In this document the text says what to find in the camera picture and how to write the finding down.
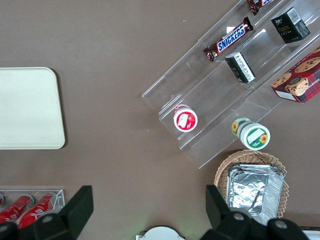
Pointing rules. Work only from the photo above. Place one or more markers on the white snack bin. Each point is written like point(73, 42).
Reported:
point(312, 235)

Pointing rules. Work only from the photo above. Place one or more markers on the red cola bottle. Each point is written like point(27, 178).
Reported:
point(37, 208)
point(15, 208)

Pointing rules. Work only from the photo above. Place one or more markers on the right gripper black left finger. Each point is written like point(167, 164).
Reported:
point(72, 210)

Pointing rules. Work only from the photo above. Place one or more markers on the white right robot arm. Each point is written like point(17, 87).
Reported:
point(162, 233)

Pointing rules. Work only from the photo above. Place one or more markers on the red plaid cookie box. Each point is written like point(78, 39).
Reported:
point(302, 80)

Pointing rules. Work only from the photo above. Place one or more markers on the clear acrylic stepped shelf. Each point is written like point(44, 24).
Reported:
point(200, 82)

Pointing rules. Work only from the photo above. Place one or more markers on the Snickers chocolate bar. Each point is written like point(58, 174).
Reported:
point(228, 39)
point(257, 5)

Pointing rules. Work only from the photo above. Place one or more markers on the light wicker basket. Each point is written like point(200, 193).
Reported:
point(250, 156)

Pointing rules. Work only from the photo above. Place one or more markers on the green lid sunflower cup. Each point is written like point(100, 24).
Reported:
point(253, 136)

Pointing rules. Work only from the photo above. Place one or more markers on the small dark green box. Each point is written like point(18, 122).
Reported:
point(288, 26)
point(241, 68)

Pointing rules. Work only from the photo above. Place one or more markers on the clear acrylic bottle rack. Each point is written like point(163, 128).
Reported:
point(60, 197)

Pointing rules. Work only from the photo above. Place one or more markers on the cream rectangular plastic tray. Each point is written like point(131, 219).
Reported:
point(27, 107)

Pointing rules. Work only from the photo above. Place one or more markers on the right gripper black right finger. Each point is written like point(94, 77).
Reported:
point(220, 215)

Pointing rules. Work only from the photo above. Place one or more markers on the red lid white cup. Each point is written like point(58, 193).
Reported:
point(186, 121)

